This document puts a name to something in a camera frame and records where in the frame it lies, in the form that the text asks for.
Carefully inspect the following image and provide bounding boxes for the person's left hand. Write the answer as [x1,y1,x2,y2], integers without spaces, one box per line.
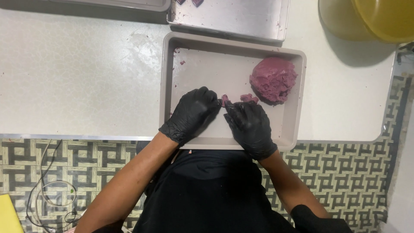
[158,86,223,147]

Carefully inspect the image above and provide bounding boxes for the person's right hand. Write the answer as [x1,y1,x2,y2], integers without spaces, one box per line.
[223,100,278,161]

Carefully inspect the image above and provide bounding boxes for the torn purple dough bit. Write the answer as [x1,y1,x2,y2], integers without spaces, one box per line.
[240,93,259,104]

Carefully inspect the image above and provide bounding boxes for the beige plastic tray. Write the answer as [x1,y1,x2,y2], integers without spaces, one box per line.
[159,31,307,151]

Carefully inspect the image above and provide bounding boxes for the large purple dough lump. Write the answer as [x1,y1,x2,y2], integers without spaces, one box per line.
[249,57,298,104]

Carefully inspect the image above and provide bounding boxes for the steel baking tray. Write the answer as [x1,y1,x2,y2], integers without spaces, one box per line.
[167,0,290,42]

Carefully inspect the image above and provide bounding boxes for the person's black clothing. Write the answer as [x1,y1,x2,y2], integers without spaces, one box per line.
[94,141,353,233]

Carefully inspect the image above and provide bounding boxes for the yellow plastic bucket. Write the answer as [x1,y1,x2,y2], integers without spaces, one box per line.
[318,0,414,44]

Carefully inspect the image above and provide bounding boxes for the yellow flat board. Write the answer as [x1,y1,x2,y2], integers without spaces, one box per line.
[0,194,25,233]

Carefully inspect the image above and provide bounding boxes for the tangled white and black cables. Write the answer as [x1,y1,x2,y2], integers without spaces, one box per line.
[25,139,85,233]

